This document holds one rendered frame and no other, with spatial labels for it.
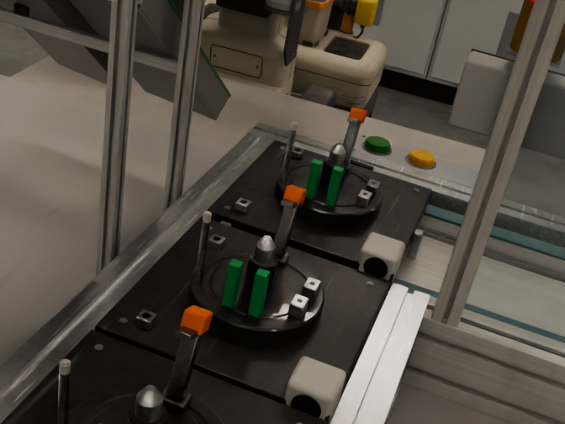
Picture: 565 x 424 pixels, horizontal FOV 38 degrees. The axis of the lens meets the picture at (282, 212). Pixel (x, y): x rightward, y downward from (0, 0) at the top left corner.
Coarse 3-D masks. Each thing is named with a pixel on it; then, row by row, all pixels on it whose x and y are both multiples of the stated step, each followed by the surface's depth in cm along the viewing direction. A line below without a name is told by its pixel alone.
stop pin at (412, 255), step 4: (416, 232) 104; (420, 232) 104; (416, 236) 104; (420, 236) 103; (412, 240) 104; (416, 240) 104; (420, 240) 104; (412, 244) 104; (416, 244) 104; (412, 248) 105; (416, 248) 104; (408, 252) 105; (412, 252) 105; (416, 252) 105; (408, 256) 105; (412, 256) 105; (416, 256) 105
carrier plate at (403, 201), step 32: (256, 160) 113; (320, 160) 116; (224, 192) 104; (256, 192) 105; (384, 192) 111; (416, 192) 112; (256, 224) 98; (384, 224) 103; (416, 224) 105; (320, 256) 96; (352, 256) 96
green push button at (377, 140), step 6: (366, 138) 125; (372, 138) 125; (378, 138) 125; (366, 144) 124; (372, 144) 123; (378, 144) 123; (384, 144) 124; (390, 144) 124; (372, 150) 123; (378, 150) 123; (384, 150) 123
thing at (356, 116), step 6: (354, 108) 107; (354, 114) 107; (360, 114) 107; (366, 114) 108; (348, 120) 106; (354, 120) 106; (360, 120) 107; (348, 126) 108; (354, 126) 108; (348, 132) 108; (354, 132) 108; (348, 138) 108; (354, 138) 108; (348, 144) 108; (354, 144) 109; (348, 150) 108; (348, 156) 108; (348, 162) 109
